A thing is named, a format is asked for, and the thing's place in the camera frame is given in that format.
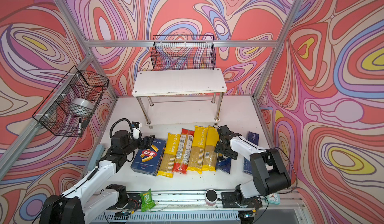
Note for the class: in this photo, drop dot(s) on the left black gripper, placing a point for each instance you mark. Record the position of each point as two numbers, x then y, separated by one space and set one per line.
147 144

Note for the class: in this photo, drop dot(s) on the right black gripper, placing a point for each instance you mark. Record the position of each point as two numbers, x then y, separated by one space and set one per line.
218 149

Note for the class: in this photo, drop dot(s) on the clear blue spaghetti bag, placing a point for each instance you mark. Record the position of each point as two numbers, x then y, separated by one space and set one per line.
224 164

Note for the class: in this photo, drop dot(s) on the blue Barilla rigatoni box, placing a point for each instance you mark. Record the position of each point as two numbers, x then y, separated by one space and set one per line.
148 161

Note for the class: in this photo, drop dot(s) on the blue Barilla spaghetti box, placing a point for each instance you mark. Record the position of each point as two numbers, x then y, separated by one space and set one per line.
253 138

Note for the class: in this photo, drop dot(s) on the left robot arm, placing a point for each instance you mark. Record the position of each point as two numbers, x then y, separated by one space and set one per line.
77 205

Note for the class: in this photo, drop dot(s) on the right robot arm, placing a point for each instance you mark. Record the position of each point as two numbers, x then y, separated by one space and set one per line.
269 174

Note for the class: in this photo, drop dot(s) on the white two-tier shelf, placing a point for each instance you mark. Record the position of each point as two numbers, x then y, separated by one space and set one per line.
180 83

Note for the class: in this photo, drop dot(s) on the yellow Pastatime spaghetti bag middle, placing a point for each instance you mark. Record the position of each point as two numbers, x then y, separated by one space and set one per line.
198 150

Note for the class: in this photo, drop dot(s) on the yellow pastatime spaghetti bag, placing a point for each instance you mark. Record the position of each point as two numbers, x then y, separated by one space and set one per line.
167 163
198 150

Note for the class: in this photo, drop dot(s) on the yellow Pastatime spaghetti bag left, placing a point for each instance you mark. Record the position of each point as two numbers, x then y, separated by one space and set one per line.
167 163

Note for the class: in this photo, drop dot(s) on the red spaghetti bag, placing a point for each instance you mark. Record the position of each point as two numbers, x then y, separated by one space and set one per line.
183 152

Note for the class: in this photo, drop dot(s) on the small round speaker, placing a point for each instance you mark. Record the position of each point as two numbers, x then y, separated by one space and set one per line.
211 197

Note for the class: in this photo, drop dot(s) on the green snack packet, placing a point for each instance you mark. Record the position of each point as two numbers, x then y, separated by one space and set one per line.
147 202

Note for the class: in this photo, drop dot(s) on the black marker pen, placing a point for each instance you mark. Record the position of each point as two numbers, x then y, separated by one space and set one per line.
80 127

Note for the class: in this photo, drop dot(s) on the silver tape roll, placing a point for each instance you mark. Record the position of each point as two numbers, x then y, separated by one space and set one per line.
81 107

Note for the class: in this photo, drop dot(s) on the teal alarm clock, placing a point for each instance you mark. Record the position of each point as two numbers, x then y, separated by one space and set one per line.
274 199

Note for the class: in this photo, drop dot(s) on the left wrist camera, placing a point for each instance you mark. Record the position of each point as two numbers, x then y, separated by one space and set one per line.
136 132

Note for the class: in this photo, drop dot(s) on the left black wire basket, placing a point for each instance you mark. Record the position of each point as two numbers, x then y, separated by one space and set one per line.
57 117

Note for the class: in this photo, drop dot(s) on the black wire basket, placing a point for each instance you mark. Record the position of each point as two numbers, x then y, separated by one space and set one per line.
183 52
57 117

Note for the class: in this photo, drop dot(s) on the back black wire basket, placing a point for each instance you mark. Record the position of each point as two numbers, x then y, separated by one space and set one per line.
183 52

